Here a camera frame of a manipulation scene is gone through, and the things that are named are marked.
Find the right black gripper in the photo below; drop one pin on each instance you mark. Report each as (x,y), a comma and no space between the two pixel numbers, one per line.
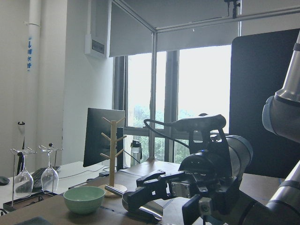
(207,179)

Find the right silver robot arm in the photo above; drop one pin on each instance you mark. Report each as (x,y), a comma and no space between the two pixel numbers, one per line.
(245,170)

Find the metal scoop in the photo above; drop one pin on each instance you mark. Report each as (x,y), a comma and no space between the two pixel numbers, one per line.
(151,209)

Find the water bottle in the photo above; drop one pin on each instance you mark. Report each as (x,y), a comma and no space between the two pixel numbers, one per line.
(136,152)

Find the wooden mug tree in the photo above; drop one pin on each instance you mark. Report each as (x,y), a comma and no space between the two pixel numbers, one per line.
(113,155)

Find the mint green bowl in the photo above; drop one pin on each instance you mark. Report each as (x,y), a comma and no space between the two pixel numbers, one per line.
(83,200)

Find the black computer monitor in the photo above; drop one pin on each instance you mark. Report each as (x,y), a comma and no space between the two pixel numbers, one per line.
(95,142)

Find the black keyboard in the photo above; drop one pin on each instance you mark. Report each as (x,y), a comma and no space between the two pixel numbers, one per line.
(37,185)

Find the black wine glass stand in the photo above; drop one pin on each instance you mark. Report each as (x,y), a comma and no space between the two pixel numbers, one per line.
(17,203)

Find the black computer mouse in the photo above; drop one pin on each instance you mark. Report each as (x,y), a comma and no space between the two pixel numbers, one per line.
(4,181)

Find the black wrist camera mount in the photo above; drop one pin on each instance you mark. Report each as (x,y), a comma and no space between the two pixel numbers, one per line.
(205,124)

